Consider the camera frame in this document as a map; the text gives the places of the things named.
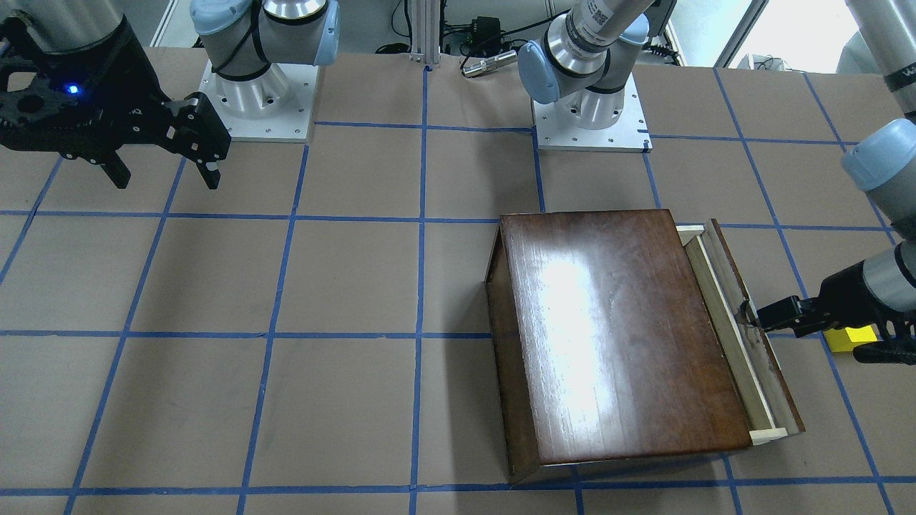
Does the wooden drawer with white handle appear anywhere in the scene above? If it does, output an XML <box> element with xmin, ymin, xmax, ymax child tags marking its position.
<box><xmin>676</xmin><ymin>219</ymin><xmax>806</xmax><ymax>446</ymax></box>

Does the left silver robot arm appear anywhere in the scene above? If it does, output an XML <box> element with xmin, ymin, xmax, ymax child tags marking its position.
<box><xmin>498</xmin><ymin>1</ymin><xmax>902</xmax><ymax>305</ymax></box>

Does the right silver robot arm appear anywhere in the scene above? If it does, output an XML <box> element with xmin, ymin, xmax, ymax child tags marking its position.
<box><xmin>2</xmin><ymin>1</ymin><xmax>340</xmax><ymax>122</ymax></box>

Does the dark wooden drawer cabinet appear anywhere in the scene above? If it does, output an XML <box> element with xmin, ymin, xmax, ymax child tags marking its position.
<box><xmin>484</xmin><ymin>209</ymin><xmax>751</xmax><ymax>486</ymax></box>

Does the yellow cube block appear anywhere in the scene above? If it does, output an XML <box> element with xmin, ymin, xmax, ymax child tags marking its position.
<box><xmin>823</xmin><ymin>325</ymin><xmax>879</xmax><ymax>354</ymax></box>

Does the silver metal cylinder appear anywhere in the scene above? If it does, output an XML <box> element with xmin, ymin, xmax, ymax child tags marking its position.
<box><xmin>461</xmin><ymin>49</ymin><xmax>517</xmax><ymax>79</ymax></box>

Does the black power adapter brick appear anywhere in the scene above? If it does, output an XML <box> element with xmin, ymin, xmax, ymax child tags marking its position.
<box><xmin>469</xmin><ymin>16</ymin><xmax>502</xmax><ymax>57</ymax></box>

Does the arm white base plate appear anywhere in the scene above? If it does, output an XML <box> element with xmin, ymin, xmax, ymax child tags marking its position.
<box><xmin>531</xmin><ymin>73</ymin><xmax>653</xmax><ymax>153</ymax></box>
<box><xmin>200</xmin><ymin>62</ymin><xmax>323</xmax><ymax>144</ymax></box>

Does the aluminium frame post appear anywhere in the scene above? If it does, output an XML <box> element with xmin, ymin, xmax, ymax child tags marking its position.
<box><xmin>404</xmin><ymin>0</ymin><xmax>442</xmax><ymax>71</ymax></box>

